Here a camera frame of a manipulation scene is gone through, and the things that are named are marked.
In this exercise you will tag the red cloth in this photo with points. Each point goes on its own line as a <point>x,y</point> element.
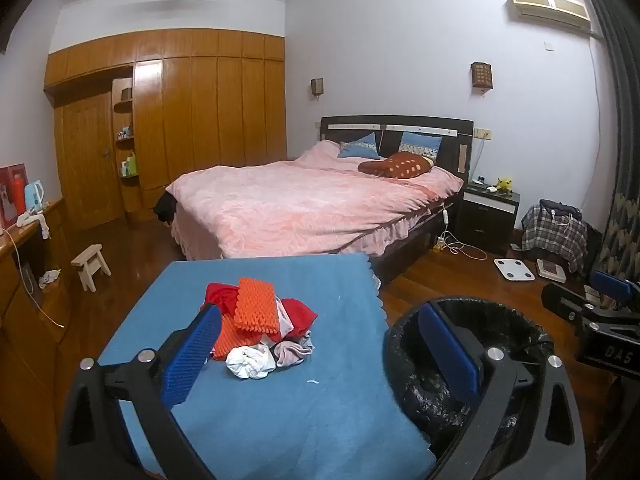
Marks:
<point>300,315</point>

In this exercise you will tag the white bathroom scale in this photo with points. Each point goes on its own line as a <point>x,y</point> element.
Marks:
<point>514,269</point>

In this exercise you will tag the bin with black bag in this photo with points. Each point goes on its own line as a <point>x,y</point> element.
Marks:
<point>417,395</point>

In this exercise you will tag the small wooden stool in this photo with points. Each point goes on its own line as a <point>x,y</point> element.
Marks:
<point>89,255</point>

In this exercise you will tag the white crumpled tissue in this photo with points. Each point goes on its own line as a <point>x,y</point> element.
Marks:
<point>250,362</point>

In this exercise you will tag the white framed flat box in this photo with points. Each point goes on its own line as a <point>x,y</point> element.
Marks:
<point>551,270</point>

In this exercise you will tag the blue table cloth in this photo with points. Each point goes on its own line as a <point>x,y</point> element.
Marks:
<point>300,435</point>

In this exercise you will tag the dark nightstand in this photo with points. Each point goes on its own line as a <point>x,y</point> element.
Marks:
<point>487,220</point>

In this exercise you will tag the wooden wardrobe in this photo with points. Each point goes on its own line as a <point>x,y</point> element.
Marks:
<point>215,110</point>

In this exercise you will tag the yellow plush toy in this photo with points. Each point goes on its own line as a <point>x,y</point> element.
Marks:
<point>504,185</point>

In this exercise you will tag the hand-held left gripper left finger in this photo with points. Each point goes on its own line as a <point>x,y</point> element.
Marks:
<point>192,355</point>

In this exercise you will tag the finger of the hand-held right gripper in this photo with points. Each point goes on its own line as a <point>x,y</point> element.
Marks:
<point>612,284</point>
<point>565,302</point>

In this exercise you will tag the brown wall lamp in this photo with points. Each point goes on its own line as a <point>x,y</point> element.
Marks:
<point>316,86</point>
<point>481,75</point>

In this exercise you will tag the white cloth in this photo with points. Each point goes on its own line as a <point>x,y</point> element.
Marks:
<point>30,220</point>

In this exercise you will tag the dark wooden bed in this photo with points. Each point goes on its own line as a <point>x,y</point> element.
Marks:
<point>350,132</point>

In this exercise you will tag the blue pillow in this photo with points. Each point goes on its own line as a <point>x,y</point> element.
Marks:
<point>361,146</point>
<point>421,143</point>

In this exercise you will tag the wooden door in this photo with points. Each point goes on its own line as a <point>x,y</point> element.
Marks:
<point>87,160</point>

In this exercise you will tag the green bottle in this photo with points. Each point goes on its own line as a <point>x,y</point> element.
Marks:
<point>132,166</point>

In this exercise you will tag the red thermos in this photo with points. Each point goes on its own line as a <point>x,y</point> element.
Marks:
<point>19,195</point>

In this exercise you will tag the black cloth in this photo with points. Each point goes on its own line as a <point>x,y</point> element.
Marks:
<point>165,207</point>

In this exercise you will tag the brown dotted pillow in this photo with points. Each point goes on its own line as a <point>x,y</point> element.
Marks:
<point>397,166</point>

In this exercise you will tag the wooden cabinet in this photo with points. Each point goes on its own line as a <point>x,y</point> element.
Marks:
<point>20,350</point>

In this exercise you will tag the grey patterned curtain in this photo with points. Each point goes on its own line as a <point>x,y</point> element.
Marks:
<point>622,135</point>

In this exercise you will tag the light blue kettle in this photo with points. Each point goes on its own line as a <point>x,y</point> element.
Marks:
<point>34,197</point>

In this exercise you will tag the white rag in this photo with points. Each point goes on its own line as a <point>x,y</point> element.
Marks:
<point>50,279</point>

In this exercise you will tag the pink blanket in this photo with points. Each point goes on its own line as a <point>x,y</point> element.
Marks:
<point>300,205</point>

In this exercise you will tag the plaid bag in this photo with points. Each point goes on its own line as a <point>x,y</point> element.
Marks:
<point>552,237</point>

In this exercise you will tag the wall air conditioner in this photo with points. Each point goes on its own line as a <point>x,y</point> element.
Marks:
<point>550,7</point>

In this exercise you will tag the orange foam net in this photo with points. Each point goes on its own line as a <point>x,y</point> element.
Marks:
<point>230,342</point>
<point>257,307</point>

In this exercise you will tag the red box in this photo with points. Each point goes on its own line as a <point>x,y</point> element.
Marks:
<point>6,195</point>

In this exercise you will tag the wall socket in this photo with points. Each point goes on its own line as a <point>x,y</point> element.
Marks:
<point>483,133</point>

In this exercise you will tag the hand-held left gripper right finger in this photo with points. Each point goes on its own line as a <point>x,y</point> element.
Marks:
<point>447,355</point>

